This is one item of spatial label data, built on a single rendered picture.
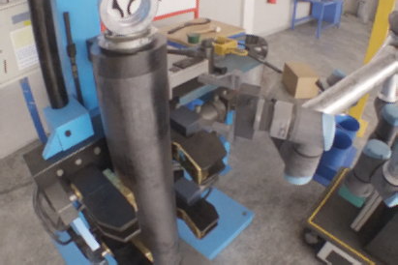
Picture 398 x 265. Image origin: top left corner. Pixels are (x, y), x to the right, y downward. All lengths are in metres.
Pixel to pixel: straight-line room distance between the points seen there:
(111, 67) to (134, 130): 0.19
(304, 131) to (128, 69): 0.44
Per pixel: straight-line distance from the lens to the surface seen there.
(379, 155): 1.33
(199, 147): 1.08
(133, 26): 0.68
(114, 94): 0.71
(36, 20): 0.96
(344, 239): 1.80
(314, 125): 0.65
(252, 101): 0.64
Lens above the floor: 1.72
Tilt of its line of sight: 35 degrees down
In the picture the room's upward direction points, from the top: 1 degrees clockwise
